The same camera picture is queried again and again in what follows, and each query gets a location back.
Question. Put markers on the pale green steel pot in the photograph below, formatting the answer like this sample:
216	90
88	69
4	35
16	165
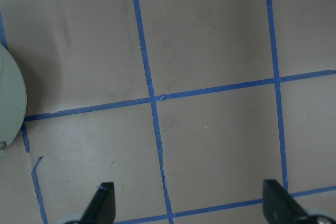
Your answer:
13	99

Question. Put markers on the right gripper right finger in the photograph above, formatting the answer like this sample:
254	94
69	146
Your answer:
279	206

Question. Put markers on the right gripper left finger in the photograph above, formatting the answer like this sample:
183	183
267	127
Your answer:
101	208

